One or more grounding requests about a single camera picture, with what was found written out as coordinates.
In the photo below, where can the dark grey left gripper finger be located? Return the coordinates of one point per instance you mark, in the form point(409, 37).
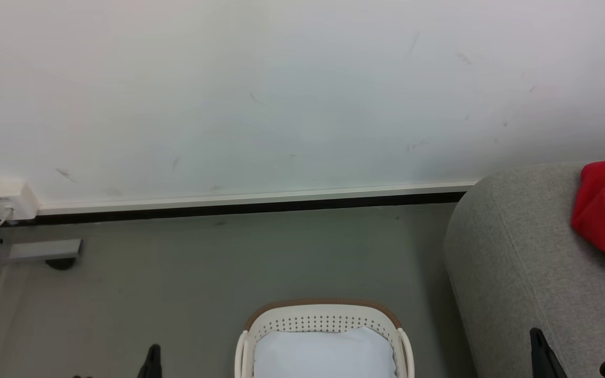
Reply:
point(152, 363)

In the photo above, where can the red and white garment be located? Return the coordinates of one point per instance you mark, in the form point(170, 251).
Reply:
point(596, 215)

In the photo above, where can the grey fabric sofa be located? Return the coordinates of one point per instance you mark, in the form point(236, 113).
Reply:
point(523, 273)

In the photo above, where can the black caster wheel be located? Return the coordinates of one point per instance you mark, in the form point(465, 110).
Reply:
point(61, 264)

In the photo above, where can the white plastic laundry basket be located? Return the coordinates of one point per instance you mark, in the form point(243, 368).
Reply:
point(329, 317)

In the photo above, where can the white baseboard strip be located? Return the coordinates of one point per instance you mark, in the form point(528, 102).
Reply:
point(255, 198)

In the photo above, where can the grey metal frame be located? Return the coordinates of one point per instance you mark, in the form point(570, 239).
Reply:
point(40, 250)

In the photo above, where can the white wall socket box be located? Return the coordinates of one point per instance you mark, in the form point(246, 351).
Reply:
point(9, 198)

